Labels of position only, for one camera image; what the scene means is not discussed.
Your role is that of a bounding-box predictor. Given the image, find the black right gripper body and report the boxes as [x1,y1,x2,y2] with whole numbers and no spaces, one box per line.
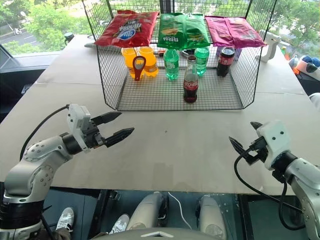
[243,136,269,166]

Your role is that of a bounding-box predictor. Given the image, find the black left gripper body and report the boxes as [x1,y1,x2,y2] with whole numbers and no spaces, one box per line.
[84,119,107,150]

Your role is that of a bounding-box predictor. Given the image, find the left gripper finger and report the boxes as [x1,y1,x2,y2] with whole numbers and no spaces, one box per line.
[90,111,123,126]
[102,127,136,148]

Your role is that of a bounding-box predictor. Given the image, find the red bottle opener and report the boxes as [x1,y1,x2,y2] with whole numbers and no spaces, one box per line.
[132,55,147,82]

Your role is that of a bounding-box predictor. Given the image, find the orange soda plastic bottle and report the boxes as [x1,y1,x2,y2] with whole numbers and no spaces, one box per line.
[121,47,141,79]
[138,46,160,78]

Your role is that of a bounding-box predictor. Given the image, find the plastic cola bottle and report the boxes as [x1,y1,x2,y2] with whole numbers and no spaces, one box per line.
[216,46,237,78]

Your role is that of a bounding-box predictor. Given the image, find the glass cola bottle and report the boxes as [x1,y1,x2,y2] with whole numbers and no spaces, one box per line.
[183,55,200,104]

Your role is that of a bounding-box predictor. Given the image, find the green soda plastic bottle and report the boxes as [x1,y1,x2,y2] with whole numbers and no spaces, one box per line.
[194,46,211,77]
[163,48,181,82]

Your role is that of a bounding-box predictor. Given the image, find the grey robot right leg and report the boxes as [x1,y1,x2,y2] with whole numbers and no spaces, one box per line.
[196,194,228,240]

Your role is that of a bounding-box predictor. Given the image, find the grey robot leg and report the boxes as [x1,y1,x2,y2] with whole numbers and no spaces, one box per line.
[196,194,228,240]
[125,191,170,231]

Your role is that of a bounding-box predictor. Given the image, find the white handheld device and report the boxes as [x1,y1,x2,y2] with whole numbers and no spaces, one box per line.
[255,29,282,64]

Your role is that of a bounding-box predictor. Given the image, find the grey robot left leg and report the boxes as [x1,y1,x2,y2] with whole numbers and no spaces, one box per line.
[125,191,170,231]

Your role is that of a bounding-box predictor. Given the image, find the colourful plush toys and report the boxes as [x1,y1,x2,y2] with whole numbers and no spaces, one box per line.
[289,54,320,76]

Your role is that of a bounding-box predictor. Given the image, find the white grey sneaker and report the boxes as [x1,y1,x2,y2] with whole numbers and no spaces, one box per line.
[108,213,130,235]
[55,207,75,233]

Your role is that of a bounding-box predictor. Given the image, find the red chips bag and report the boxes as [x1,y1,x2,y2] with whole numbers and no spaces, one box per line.
[94,9,161,49]

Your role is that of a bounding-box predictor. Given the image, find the pink chips bag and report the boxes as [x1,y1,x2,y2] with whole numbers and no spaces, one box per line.
[204,15,268,49]

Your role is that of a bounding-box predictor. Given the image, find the grey robot torso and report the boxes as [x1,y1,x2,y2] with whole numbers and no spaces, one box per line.
[94,227,219,240]

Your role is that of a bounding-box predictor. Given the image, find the green chips bag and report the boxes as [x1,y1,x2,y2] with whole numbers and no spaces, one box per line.
[156,12,212,50]

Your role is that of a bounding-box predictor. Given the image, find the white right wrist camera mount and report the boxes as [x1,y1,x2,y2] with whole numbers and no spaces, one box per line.
[255,120,292,171]

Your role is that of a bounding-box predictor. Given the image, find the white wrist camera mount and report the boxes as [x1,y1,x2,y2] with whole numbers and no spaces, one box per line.
[255,120,292,171]
[66,103,92,154]

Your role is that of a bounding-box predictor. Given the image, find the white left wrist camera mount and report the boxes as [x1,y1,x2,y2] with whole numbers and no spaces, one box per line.
[66,103,92,154]

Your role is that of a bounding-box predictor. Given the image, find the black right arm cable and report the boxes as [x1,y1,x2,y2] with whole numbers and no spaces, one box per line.
[233,147,306,231]

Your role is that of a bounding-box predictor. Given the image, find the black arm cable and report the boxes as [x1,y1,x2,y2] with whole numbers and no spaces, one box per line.
[19,104,71,161]
[233,147,306,231]

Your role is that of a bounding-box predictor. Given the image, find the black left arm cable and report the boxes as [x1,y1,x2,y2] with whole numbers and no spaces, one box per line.
[19,104,71,161]

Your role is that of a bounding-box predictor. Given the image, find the black wire mesh rack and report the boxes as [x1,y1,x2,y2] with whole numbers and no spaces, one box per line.
[81,0,278,112]

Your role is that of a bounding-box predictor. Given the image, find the thin white cable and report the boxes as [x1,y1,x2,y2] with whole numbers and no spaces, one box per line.
[167,191,193,230]

